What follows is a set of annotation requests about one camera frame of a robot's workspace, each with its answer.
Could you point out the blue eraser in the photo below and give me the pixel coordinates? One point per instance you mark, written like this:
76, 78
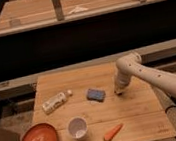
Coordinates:
97, 95

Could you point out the metal post left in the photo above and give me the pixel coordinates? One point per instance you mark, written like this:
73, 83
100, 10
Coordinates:
58, 10

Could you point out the orange carrot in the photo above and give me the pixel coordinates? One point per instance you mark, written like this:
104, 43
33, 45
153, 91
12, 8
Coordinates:
111, 133

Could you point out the white paper sheet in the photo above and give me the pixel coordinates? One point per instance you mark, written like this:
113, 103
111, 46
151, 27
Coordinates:
78, 9

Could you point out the white plastic bottle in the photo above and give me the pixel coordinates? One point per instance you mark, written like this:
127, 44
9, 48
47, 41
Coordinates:
50, 105

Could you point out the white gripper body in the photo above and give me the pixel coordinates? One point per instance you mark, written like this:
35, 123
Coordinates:
121, 81

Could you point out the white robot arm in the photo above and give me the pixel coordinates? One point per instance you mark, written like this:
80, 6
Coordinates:
131, 65

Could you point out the white cup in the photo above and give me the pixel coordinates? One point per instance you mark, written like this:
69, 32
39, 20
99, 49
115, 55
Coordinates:
77, 128

